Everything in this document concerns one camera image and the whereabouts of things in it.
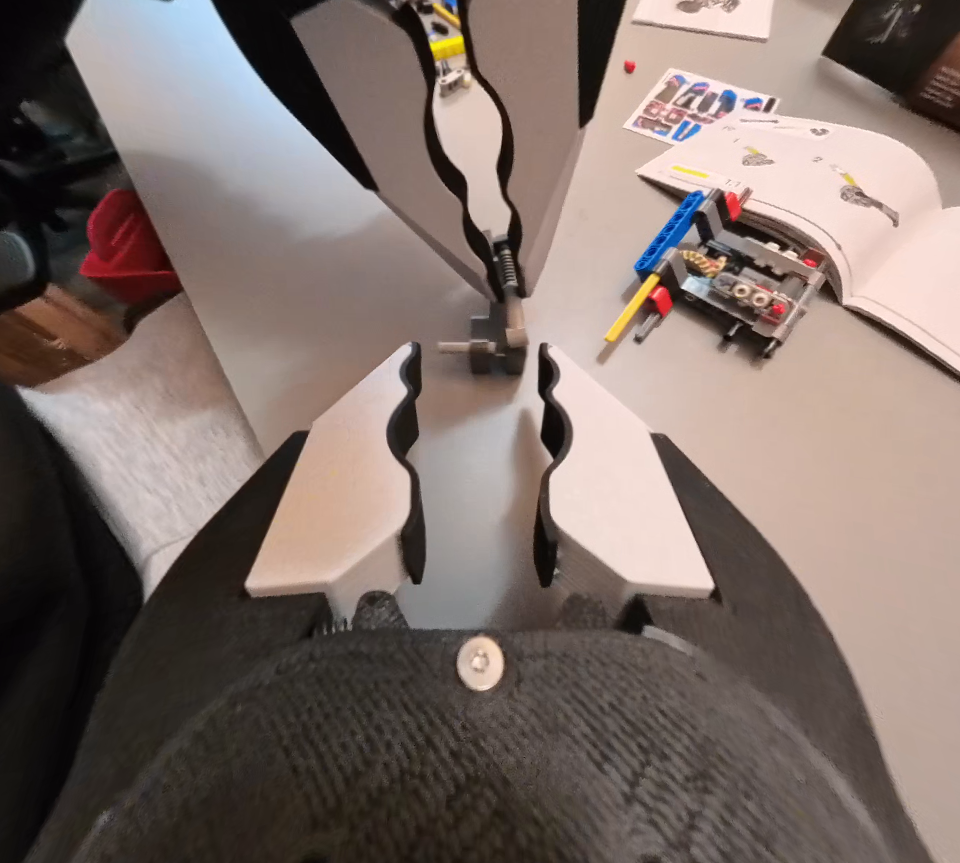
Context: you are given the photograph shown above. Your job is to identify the partly built lego vehicle frame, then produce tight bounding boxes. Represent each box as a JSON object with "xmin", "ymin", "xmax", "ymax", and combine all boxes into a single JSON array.
[{"xmin": 603, "ymin": 188, "xmax": 832, "ymax": 360}]

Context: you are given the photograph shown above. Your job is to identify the black office chair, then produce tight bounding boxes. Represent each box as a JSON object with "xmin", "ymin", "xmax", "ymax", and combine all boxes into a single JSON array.
[{"xmin": 0, "ymin": 53, "xmax": 132, "ymax": 313}]

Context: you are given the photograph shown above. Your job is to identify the dark lego set box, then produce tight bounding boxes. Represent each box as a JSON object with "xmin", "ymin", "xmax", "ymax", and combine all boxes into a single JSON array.
[{"xmin": 821, "ymin": 0, "xmax": 960, "ymax": 131}]

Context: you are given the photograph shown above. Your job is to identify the scattered small lego pieces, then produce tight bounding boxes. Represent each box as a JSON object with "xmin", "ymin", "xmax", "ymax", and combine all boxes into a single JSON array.
[{"xmin": 381, "ymin": 0, "xmax": 463, "ymax": 33}]

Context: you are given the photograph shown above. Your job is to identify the person's black clothing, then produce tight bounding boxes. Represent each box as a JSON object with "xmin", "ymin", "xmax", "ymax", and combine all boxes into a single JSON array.
[{"xmin": 0, "ymin": 383, "xmax": 145, "ymax": 863}]

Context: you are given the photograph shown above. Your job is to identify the open lego instruction booklet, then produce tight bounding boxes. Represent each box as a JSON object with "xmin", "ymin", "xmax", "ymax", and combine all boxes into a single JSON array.
[{"xmin": 636, "ymin": 115, "xmax": 960, "ymax": 378}]

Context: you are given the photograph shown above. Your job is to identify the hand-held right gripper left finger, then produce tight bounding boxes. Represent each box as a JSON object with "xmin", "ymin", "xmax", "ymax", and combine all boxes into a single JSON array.
[{"xmin": 245, "ymin": 341, "xmax": 426, "ymax": 614}]

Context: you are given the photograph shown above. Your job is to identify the lego sticker sheet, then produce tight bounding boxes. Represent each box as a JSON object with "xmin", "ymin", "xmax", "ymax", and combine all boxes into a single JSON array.
[{"xmin": 622, "ymin": 68, "xmax": 781, "ymax": 146}]

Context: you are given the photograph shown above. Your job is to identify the grey lego shock absorber piece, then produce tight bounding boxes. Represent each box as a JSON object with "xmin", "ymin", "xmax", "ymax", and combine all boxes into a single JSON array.
[{"xmin": 437, "ymin": 229, "xmax": 531, "ymax": 378}]

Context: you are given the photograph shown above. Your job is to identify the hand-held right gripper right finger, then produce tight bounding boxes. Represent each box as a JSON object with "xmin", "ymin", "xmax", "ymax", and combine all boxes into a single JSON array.
[{"xmin": 534, "ymin": 344, "xmax": 715, "ymax": 614}]

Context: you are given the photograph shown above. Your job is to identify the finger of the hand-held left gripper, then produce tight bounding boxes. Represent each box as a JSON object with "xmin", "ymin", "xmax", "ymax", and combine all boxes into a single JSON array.
[
  {"xmin": 456, "ymin": 0, "xmax": 588, "ymax": 299},
  {"xmin": 291, "ymin": 0, "xmax": 502, "ymax": 302}
]

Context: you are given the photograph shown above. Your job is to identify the red cloth bag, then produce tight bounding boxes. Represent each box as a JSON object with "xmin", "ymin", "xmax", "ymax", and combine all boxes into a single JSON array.
[{"xmin": 79, "ymin": 188, "xmax": 183, "ymax": 303}]

